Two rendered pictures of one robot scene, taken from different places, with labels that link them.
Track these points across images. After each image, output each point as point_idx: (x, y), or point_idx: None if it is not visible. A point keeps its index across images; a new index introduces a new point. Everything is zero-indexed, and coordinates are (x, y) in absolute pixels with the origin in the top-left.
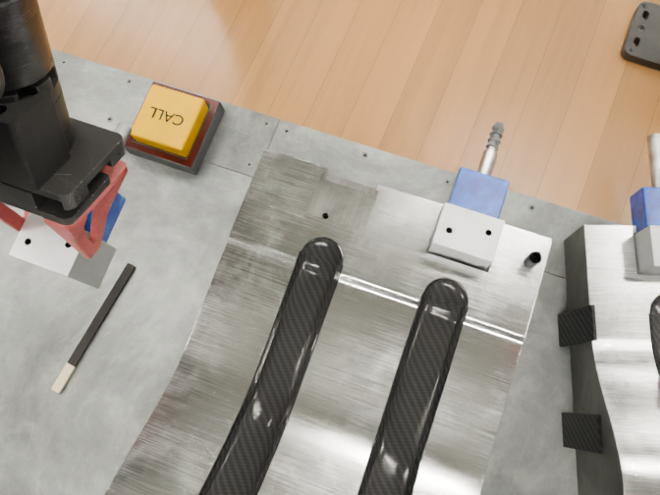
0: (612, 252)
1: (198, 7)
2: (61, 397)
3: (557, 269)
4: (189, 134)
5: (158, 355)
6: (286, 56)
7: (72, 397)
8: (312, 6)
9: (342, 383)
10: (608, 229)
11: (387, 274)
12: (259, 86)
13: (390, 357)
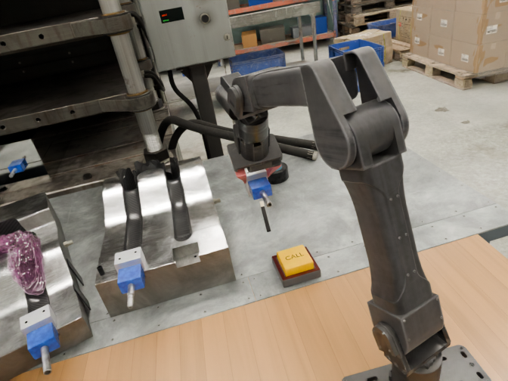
0: (67, 314)
1: (347, 319)
2: (258, 202)
3: (94, 323)
4: (279, 257)
5: (237, 222)
6: (278, 327)
7: (255, 203)
8: (287, 360)
9: (159, 221)
10: (70, 320)
11: (156, 244)
12: (278, 307)
13: (146, 232)
